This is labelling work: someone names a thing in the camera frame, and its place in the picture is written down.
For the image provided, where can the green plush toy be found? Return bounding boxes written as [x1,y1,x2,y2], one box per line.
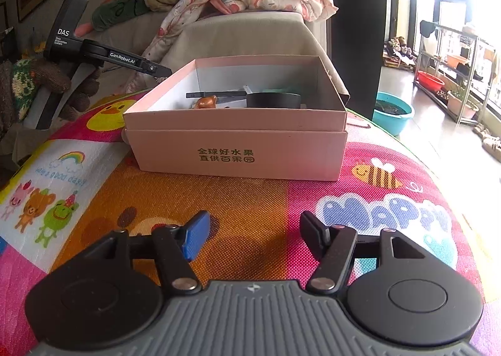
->
[74,0,148,38]

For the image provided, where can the person's left hand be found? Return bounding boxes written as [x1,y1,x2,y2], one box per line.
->
[11,57,103,122]

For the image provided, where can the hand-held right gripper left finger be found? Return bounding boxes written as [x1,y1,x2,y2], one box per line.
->
[92,210,211,295]

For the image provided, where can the teal plastic basin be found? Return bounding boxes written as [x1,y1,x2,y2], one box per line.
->
[372,92,415,136]

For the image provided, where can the pile of shoes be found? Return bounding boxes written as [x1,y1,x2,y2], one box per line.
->
[385,37,418,67]

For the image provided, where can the potted plant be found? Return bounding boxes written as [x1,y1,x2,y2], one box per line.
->
[446,81,480,114]

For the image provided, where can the metal storage rack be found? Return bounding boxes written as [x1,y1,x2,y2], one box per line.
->
[413,24,498,126]

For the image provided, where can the red plastic basin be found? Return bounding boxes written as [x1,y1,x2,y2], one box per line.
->
[417,70,446,92]

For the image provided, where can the beige shoes pair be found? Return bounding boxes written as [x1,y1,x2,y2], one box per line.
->
[472,123,501,163]

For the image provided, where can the pink cardboard box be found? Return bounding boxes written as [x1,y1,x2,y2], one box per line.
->
[122,55,349,182]

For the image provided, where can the black frying pan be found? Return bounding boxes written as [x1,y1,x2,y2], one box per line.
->
[186,91,302,109]

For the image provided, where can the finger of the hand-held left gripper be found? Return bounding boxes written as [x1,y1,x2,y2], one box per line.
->
[142,61,173,78]

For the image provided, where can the brown glossy figurine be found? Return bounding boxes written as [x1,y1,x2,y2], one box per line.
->
[194,94,218,110]

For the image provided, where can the orange plastic basin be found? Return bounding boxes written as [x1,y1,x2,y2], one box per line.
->
[446,54,470,69]

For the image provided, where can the beige covered sofa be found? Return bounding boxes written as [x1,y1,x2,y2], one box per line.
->
[0,0,353,123]

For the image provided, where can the colourful cartoon play mat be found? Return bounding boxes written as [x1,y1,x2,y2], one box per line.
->
[0,89,501,356]

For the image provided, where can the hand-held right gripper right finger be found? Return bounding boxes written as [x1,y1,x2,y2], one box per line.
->
[299,211,432,295]

